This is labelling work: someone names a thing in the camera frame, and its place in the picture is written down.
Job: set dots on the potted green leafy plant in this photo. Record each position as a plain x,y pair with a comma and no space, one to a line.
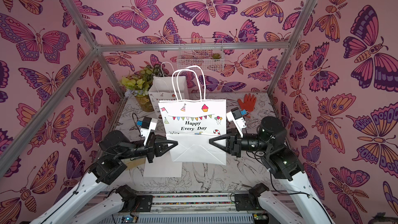
138,86

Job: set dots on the white wire wall basket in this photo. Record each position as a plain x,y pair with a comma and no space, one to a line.
198,52

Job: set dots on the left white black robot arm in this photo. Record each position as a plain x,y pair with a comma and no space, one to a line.
116,147

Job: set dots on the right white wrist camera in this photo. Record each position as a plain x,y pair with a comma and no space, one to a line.
237,117

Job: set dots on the small plant in basket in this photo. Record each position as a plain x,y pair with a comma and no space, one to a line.
216,56

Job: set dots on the red rubber glove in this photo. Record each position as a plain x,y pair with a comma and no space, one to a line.
248,102

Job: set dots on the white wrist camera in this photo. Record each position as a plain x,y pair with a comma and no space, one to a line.
237,117
146,125

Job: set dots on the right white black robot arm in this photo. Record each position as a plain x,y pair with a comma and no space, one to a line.
289,174

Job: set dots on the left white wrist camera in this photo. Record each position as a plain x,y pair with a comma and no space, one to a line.
146,125

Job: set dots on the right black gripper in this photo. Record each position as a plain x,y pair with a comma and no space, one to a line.
235,144

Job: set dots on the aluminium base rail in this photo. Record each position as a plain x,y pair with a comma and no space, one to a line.
217,208

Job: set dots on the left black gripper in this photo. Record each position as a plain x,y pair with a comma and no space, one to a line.
154,146

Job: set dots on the white paper gift bag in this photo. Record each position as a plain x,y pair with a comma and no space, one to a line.
163,167

